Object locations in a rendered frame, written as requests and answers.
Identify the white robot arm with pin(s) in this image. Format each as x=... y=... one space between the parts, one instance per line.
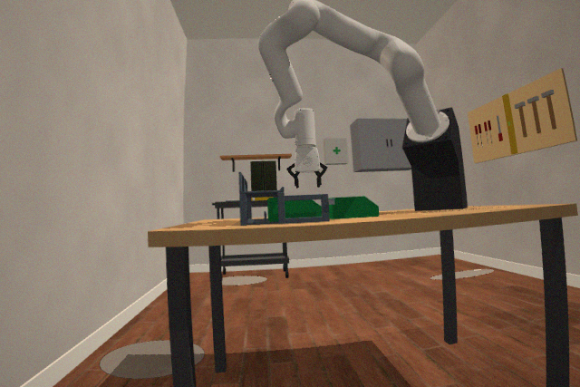
x=401 y=61

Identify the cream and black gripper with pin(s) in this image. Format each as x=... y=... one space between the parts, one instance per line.
x=307 y=158

